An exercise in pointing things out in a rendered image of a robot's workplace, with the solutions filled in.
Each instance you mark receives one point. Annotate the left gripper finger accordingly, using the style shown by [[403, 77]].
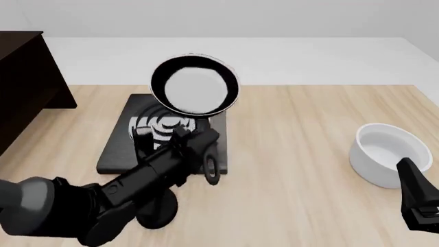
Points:
[[180, 139], [205, 144]]

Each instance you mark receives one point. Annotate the flat black stove plate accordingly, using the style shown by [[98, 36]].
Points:
[[113, 154]]

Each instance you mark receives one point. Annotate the dark wooden cabinet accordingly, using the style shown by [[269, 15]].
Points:
[[27, 90]]

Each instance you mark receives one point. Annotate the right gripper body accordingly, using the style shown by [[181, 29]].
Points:
[[422, 220]]

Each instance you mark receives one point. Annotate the black frying pan white inside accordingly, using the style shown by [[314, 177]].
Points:
[[195, 87]]

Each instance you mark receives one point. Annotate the white round pot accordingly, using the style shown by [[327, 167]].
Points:
[[370, 164]]

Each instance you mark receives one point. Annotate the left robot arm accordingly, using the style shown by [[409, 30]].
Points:
[[113, 190]]

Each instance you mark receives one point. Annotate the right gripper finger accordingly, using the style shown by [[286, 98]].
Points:
[[415, 185]]

